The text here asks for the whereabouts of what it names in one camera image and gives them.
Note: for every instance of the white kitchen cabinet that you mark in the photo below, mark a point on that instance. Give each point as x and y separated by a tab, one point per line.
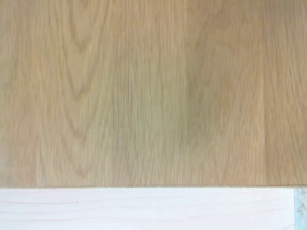
144	208

